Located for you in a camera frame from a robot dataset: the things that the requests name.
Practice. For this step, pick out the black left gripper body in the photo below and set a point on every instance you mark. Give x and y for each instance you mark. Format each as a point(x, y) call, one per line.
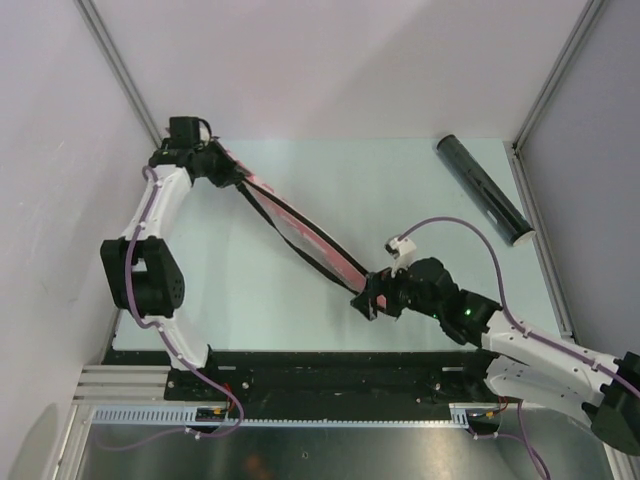
point(219, 167)

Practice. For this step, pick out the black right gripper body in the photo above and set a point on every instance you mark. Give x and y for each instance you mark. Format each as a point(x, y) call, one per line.
point(397, 291)

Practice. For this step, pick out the pink racket bag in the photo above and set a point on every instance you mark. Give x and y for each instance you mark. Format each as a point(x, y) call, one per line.
point(308, 240)

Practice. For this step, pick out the black shuttlecock tube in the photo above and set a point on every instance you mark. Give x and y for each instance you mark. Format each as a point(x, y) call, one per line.
point(506, 218)

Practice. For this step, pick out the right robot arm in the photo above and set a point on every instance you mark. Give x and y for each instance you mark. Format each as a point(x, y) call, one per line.
point(597, 389)

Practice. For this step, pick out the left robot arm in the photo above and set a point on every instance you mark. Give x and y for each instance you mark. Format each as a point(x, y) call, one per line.
point(143, 275)

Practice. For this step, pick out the aluminium base extrusion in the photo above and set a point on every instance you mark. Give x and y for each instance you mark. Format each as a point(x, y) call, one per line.
point(121, 384)

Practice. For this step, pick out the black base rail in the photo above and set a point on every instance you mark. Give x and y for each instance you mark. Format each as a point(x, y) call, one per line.
point(371, 385)

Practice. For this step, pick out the white slotted cable duct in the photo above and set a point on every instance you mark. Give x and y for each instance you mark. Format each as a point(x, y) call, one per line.
point(193, 416)

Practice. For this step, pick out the left aluminium frame post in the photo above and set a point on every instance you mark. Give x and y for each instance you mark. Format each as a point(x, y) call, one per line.
point(111, 53)

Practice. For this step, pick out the aluminium frame post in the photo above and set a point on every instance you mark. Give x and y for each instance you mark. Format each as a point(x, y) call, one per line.
point(111, 53)
point(576, 41)

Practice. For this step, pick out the right aluminium frame post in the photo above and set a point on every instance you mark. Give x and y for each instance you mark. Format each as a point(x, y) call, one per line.
point(576, 41)

